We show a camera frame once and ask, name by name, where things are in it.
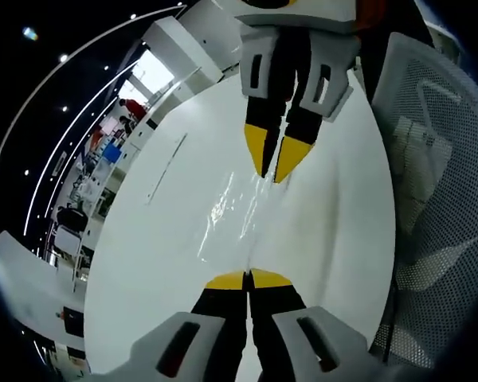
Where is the bright window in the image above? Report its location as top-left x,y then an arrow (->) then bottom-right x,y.
130,50 -> 177,101

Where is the person's right hand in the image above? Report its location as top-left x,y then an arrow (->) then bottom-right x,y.
354,0 -> 378,33

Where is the blue box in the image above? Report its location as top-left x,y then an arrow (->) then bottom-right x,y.
102,142 -> 123,165

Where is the wide white pillar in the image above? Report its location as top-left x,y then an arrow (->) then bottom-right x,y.
0,230 -> 88,351

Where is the clear food packaging bag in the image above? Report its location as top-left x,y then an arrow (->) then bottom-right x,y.
198,170 -> 292,276

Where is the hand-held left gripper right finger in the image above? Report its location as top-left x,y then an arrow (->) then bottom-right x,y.
249,267 -> 370,378

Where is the long white counter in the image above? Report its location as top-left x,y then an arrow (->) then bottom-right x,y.
95,113 -> 163,218

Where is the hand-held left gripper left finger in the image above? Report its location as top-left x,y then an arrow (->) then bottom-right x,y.
129,270 -> 249,378

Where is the tall white pillar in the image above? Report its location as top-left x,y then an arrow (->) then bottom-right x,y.
141,15 -> 242,83

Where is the black cabinet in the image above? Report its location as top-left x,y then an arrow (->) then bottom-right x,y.
62,306 -> 85,337

